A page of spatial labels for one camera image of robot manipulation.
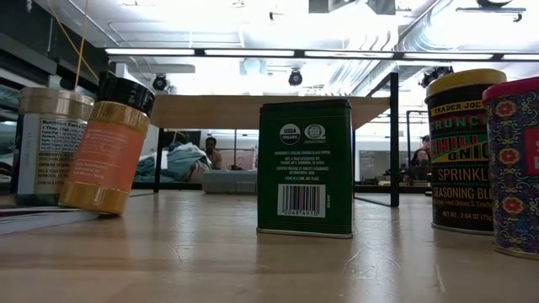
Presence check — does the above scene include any green pepper tin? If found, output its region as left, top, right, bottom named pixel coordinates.
left=256, top=98, right=354, bottom=240

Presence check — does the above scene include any wooden shelf black metal frame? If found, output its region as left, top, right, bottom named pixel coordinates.
left=128, top=72, right=400, bottom=208

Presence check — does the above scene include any orange turmeric jar black lid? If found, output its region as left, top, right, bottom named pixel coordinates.
left=57, top=71, right=156, bottom=216

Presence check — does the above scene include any chili onion jar yellow lid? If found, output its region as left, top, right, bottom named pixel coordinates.
left=424, top=68, right=508, bottom=236

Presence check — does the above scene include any glass spice jar tan lid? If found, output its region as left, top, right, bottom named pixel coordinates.
left=15, top=87, right=96, bottom=207

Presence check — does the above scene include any red patterned spice tin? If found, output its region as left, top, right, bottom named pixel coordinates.
left=482, top=76, right=539, bottom=261

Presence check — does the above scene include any blue-grey plastic case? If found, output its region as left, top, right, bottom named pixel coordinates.
left=201, top=169, right=259, bottom=194

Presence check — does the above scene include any person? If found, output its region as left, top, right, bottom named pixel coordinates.
left=204, top=136, right=224, bottom=171
left=410, top=134, right=433, bottom=182

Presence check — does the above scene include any teal clothes pile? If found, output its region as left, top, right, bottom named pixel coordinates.
left=134, top=141, right=211, bottom=183

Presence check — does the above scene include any black metal stand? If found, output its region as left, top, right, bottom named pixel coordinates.
left=406, top=109, right=427, bottom=169

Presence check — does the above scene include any black track light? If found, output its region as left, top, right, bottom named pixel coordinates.
left=420, top=65, right=455, bottom=88

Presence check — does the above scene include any black metal rig frame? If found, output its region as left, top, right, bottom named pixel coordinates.
left=130, top=179, right=433, bottom=195

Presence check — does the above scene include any yellow cable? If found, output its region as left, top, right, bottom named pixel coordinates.
left=45, top=0, right=100, bottom=89

